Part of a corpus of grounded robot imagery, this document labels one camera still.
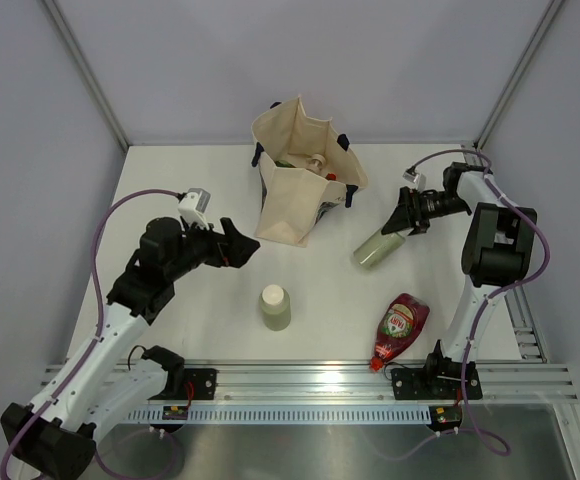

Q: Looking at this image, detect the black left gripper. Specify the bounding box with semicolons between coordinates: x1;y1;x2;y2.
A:
165;215;259;282

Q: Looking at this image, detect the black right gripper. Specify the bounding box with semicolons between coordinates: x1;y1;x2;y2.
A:
382;186;470;239

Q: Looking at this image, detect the green bottle red cap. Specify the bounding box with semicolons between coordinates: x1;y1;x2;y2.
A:
275;160;296;168

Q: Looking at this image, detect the beige pump bottle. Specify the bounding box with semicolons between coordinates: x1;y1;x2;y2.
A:
305;154;327;175

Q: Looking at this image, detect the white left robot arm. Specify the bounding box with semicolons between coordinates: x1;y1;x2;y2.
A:
0;217;260;479

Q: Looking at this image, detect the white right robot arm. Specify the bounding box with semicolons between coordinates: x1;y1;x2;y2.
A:
381;162;537;400

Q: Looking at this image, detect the beige canvas tote bag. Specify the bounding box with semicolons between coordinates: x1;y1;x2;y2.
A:
251;97;368;247

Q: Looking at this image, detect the green bottle standing white cap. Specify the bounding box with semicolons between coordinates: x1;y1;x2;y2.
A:
259;284;291;331

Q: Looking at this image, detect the red Fairy dish soap bottle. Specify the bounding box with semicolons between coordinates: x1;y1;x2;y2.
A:
369;293;430;372

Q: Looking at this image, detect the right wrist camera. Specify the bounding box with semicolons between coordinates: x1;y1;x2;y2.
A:
403;167;425;190

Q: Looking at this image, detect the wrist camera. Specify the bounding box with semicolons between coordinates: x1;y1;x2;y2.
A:
403;167;425;190
177;188;211;229

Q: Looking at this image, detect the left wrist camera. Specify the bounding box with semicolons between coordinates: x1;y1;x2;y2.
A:
177;188;211;229

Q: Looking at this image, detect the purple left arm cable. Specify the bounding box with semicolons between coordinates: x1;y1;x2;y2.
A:
0;187;188;480

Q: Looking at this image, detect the aluminium mounting rail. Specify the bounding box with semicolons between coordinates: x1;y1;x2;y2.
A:
44;360;579;402

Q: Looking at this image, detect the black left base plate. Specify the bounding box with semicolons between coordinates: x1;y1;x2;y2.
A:
167;368;218;401

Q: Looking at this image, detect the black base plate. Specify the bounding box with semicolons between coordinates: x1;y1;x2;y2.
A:
390;367;483;401
167;368;218;401

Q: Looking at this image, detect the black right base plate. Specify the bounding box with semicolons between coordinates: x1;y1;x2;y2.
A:
390;367;483;401

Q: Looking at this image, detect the white slotted cable duct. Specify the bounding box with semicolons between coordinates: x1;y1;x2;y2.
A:
121;404;432;425

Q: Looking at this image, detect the left aluminium frame post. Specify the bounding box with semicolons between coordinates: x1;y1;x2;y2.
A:
38;0;131;154

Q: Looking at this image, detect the aluminium frame post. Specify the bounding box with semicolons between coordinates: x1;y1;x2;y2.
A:
473;0;567;150
38;0;131;154

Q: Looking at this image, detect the right aluminium frame post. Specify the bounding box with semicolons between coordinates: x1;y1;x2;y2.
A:
473;0;567;150

